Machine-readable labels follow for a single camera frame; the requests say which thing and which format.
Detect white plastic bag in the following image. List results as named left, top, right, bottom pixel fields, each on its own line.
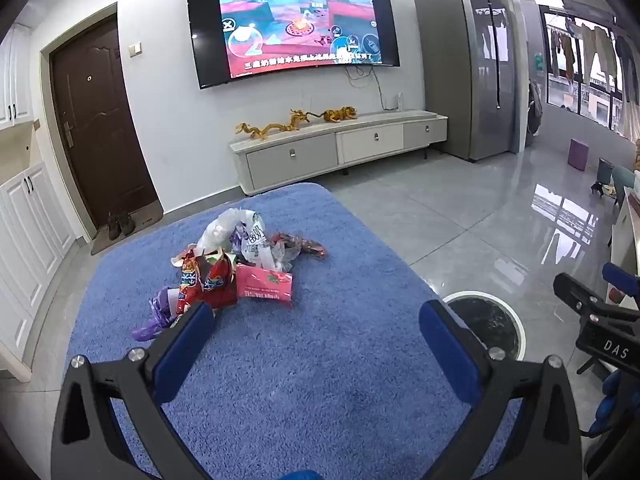
left=196, top=208, right=251, bottom=261

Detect dark red wrapper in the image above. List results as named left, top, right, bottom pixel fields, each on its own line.
left=272, top=231, right=327, bottom=260

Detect golden tiger figurine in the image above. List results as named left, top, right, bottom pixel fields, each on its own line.
left=322, top=106, right=359, bottom=124

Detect grey refrigerator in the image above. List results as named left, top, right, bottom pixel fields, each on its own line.
left=412, top=0, right=518, bottom=162

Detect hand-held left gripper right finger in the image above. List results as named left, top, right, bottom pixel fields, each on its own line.
left=419, top=300, right=583, bottom=480

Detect person's right hand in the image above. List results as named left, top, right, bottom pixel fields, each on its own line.
left=589, top=370, right=628, bottom=438

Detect row of hanging clothes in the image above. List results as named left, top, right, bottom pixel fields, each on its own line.
left=550, top=15, right=640, bottom=108

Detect white shoe cabinet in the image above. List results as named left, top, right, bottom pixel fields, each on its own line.
left=0, top=160, right=77, bottom=373

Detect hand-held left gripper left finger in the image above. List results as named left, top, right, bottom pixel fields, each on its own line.
left=50, top=301, right=216, bottom=480

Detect dark brown door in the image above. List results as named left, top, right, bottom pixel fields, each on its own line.
left=49, top=14, right=161, bottom=238

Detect pink tissue packet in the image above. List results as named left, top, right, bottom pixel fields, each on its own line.
left=235, top=262, right=295, bottom=307

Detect white wall cabinet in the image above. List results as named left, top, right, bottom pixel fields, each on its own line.
left=0, top=24, right=37, bottom=130

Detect blue fluffy carpet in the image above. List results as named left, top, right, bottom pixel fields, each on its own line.
left=65, top=182, right=521, bottom=480

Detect white table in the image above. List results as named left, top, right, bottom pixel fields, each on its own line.
left=610, top=195, right=640, bottom=306

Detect round white trash bin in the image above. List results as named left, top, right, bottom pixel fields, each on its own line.
left=442, top=290, right=527, bottom=361

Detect black television cables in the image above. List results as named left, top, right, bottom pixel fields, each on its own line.
left=345, top=65, right=389, bottom=111

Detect grey white television cabinet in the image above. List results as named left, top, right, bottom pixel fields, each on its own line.
left=229, top=109, right=448, bottom=196

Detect clear printed plastic wrapper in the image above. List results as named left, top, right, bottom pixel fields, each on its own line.
left=232, top=212, right=301, bottom=273

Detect wall-mounted television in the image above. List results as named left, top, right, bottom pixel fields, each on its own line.
left=186, top=0, right=402, bottom=90

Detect purple stool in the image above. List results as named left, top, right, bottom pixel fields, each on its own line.
left=568, top=138, right=592, bottom=172

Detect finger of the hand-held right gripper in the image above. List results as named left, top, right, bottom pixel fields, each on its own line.
left=601, top=261, right=640, bottom=311
left=552, top=272, right=608, bottom=318

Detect purple wrapper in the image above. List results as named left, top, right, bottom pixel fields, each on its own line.
left=132, top=287, right=181, bottom=342

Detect brown doormat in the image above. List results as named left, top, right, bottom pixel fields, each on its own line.
left=90, top=219, right=163, bottom=257

